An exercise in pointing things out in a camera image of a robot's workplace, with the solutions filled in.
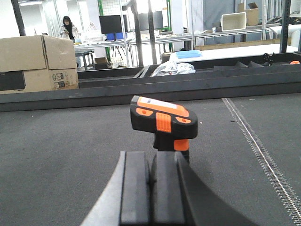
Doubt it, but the orange black barcode scanner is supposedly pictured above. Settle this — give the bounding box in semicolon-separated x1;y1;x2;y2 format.
130;96;198;162

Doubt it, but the crumpled silver plastic bag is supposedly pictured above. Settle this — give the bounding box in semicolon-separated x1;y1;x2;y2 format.
151;61;196;77

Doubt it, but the blue plastic tray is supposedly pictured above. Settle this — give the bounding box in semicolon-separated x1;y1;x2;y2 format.
175;50;203;59

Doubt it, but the black conveyor side rail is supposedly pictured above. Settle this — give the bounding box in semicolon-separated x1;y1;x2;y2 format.
0;52;301;112

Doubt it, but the person in white coat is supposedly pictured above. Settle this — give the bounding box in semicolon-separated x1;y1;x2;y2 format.
61;16;79;43

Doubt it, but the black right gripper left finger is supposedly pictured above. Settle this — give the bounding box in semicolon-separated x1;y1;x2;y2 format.
81;151;151;226

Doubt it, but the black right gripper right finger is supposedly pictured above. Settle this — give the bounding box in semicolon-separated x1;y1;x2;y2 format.
151;151;256;226

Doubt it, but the black computer monitor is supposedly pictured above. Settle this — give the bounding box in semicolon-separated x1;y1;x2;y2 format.
99;15;123;34

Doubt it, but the white wire basket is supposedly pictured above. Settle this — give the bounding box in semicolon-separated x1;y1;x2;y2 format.
80;30;106;44

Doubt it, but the small brown cardboard box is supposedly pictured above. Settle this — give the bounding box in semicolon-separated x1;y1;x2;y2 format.
237;2;259;26

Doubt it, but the white plastic bin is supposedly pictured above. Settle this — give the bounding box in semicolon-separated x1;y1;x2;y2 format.
220;12;246;32

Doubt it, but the large brown cardboard box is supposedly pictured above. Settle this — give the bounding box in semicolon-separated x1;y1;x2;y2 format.
0;35;79;94

